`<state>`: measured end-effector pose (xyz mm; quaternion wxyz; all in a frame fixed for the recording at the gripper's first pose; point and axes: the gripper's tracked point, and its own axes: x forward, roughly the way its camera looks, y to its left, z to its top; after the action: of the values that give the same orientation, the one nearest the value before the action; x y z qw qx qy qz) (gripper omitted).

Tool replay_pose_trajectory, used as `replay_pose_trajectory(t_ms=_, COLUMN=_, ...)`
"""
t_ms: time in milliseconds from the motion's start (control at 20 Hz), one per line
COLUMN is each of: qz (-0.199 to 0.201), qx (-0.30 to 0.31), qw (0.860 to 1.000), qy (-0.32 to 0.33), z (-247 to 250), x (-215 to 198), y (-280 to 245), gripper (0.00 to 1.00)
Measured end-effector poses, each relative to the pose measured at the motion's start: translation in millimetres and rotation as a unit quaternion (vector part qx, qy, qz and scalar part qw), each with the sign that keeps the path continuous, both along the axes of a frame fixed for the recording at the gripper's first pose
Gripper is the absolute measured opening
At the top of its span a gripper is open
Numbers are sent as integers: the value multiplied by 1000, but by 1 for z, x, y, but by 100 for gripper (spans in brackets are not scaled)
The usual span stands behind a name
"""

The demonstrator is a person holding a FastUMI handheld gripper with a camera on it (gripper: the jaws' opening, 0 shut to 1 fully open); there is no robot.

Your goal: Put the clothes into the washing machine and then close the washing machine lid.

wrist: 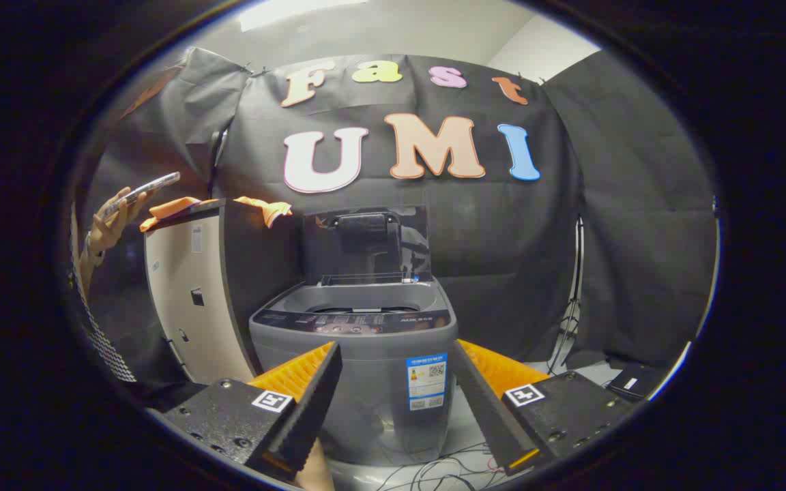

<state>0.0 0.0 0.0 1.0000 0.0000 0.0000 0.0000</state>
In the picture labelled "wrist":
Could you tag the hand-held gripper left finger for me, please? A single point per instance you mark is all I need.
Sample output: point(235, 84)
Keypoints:
point(311, 409)

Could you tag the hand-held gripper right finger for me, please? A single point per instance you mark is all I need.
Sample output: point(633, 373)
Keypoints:
point(485, 409)

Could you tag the grey washing machine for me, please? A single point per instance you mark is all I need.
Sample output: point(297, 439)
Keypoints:
point(366, 368)

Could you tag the orange shirt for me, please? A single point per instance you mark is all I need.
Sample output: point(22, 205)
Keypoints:
point(168, 208)

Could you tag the black light stand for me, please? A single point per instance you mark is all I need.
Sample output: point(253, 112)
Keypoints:
point(574, 293)

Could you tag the black box with white label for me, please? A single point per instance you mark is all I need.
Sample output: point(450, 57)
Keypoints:
point(632, 382)

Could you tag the white cabinet with dark top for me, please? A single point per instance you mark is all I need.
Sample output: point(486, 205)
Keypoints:
point(188, 307)

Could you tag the smartphone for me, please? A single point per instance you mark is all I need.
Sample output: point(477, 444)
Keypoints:
point(144, 191)

